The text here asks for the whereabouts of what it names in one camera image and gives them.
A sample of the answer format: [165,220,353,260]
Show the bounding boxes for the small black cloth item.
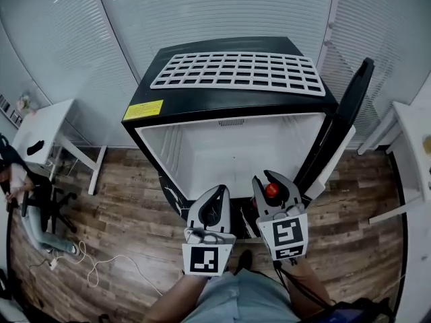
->
[26,139,46,157]

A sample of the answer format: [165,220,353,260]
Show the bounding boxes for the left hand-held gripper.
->
[181,184,237,277]

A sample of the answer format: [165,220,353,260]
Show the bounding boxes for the white grid rack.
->
[150,51,327,97]

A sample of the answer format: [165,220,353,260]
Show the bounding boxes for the person's black shoe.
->
[237,249,253,272]

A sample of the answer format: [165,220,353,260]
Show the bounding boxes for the long white cable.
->
[46,240,164,297]

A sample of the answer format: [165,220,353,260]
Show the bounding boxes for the dark cola bottle red cap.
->
[251,181,287,215]

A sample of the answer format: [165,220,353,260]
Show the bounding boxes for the pink flowers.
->
[16,92,34,114]

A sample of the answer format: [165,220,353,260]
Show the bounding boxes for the black office chair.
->
[0,133,78,235]

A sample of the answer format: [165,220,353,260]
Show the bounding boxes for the black mini fridge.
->
[121,36,375,240]

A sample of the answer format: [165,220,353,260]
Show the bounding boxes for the person's light blue clothing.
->
[181,269,300,323]

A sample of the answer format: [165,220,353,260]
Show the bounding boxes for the glass partition with blinds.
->
[0,0,431,147]

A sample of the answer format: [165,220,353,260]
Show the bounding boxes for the wooden floor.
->
[0,146,405,323]

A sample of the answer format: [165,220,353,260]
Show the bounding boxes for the black recorder with screen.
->
[319,297,395,323]

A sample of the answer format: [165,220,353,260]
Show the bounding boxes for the white table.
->
[11,98,108,196]
[356,101,431,225]

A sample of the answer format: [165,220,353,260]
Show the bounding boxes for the person's left forearm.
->
[144,274,209,323]

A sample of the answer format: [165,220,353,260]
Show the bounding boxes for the person's right forearm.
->
[286,257,333,312]

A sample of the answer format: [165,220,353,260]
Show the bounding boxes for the black cable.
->
[274,260,334,311]

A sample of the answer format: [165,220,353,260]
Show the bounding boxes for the yellow sticker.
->
[123,99,165,121]

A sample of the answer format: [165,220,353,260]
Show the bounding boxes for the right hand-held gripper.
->
[251,170,309,261]

